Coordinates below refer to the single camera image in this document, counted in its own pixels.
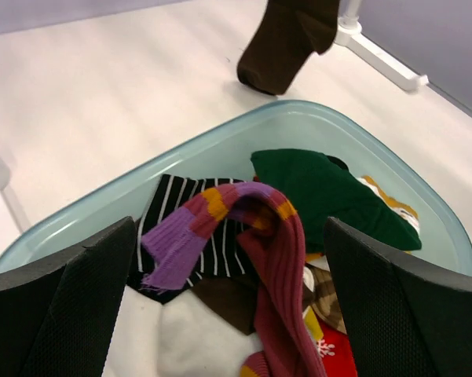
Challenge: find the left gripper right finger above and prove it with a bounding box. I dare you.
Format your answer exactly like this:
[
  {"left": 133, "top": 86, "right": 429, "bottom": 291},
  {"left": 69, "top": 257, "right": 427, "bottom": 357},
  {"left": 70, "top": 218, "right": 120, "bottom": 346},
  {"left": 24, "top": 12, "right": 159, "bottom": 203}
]
[{"left": 324, "top": 218, "right": 472, "bottom": 376}]

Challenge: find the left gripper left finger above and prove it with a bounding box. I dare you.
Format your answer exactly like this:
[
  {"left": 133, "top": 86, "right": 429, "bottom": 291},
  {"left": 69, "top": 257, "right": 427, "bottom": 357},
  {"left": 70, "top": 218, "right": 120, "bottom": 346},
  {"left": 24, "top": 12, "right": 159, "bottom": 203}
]
[{"left": 0, "top": 217, "right": 136, "bottom": 376}]

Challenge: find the purple red striped sock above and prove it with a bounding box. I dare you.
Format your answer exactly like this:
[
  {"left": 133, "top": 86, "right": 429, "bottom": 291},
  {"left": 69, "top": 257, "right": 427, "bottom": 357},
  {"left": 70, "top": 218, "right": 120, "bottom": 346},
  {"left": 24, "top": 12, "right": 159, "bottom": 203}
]
[{"left": 140, "top": 182, "right": 329, "bottom": 377}]

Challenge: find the black white striped sock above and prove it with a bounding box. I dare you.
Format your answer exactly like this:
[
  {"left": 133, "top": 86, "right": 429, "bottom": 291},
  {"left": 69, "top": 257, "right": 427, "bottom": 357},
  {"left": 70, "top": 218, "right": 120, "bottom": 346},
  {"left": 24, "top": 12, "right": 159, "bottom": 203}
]
[{"left": 126, "top": 174, "right": 256, "bottom": 304}]

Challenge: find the brown striped sock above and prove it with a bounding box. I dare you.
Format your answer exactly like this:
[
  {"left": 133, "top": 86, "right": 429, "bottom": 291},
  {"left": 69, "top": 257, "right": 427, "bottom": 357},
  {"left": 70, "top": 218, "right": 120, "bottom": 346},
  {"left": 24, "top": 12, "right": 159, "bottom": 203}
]
[{"left": 191, "top": 275, "right": 258, "bottom": 335}]

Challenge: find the pile of socks in basket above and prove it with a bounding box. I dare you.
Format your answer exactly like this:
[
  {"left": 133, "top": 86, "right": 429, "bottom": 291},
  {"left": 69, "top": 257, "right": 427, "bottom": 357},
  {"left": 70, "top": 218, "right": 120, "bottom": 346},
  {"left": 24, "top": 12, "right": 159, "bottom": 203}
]
[{"left": 251, "top": 149, "right": 422, "bottom": 376}]

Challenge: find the teal plastic basket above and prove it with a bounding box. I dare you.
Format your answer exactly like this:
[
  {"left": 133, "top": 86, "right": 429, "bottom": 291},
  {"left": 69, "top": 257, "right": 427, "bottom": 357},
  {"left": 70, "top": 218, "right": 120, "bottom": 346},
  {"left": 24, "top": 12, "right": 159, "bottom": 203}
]
[{"left": 0, "top": 101, "right": 472, "bottom": 276}]

